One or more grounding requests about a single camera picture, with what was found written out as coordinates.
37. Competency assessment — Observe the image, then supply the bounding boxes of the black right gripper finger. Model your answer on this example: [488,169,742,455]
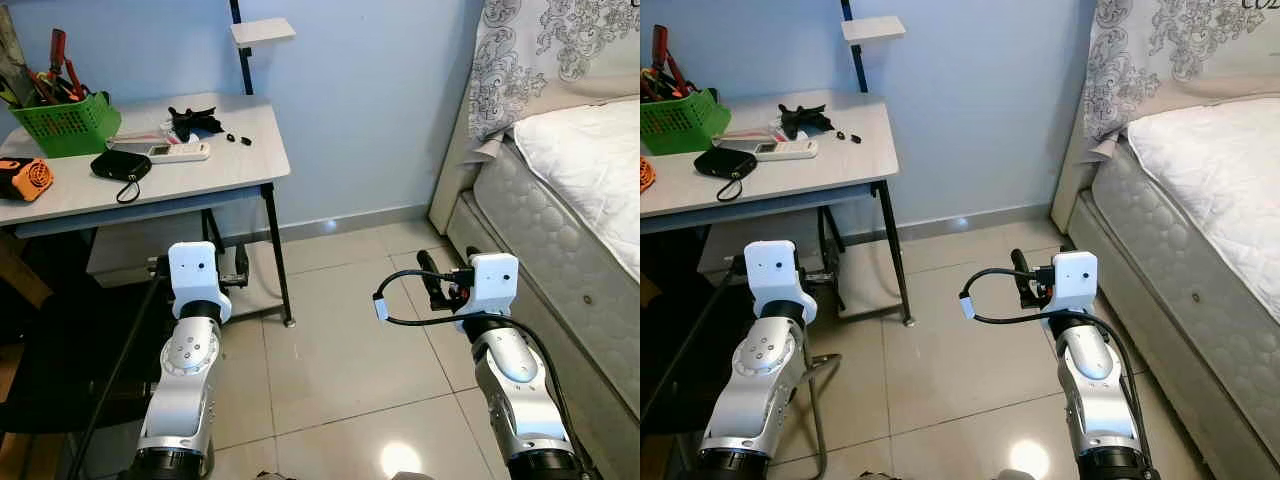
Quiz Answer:
[1010,248,1037,301]
[416,250,447,301]

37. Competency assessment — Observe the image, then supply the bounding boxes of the red handled pliers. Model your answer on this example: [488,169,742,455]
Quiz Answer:
[652,25,693,99]
[47,28,89,104]

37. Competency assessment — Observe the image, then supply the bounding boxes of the white storage box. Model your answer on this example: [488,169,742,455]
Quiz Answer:
[85,215,263,321]
[695,215,881,321]

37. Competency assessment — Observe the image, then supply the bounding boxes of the green plastic basket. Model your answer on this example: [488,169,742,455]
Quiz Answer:
[8,92,123,159]
[640,88,732,156]

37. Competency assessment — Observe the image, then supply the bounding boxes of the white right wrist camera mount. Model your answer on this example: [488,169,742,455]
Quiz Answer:
[1040,251,1099,319]
[466,253,521,321]

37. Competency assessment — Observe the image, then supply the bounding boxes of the black metal pole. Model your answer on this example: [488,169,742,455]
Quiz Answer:
[229,0,255,97]
[840,0,869,95]

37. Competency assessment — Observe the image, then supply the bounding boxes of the clear plastic wrapper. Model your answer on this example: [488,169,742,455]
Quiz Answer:
[716,125,786,146]
[112,122,176,147]

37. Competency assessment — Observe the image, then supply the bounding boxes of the grey quilted mattress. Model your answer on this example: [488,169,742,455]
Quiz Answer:
[1090,140,1280,346]
[473,138,641,341]

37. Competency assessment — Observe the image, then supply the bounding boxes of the black pouch with strap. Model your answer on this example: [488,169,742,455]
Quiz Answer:
[694,147,758,203]
[90,150,154,205]

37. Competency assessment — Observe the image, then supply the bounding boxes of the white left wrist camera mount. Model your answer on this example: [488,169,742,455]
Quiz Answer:
[744,240,814,326]
[165,242,234,323]

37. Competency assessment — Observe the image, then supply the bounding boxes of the grey table with black legs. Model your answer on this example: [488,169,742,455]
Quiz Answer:
[0,93,297,329]
[640,90,916,329]

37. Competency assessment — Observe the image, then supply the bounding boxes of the black glove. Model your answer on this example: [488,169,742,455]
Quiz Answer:
[166,105,227,142]
[776,102,836,141]

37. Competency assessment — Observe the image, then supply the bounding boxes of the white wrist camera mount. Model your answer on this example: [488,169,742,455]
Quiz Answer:
[466,253,521,321]
[744,240,814,326]
[1040,251,1099,319]
[165,242,234,323]

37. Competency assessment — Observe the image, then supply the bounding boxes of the white remote control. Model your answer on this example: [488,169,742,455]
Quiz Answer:
[742,140,819,161]
[133,141,212,164]

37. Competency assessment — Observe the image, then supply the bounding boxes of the white wall shelf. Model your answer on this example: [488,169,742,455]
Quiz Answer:
[841,16,908,46]
[230,17,298,49]

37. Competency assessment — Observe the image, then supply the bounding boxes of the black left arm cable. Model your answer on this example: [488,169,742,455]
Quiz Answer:
[66,255,171,480]
[640,255,749,426]

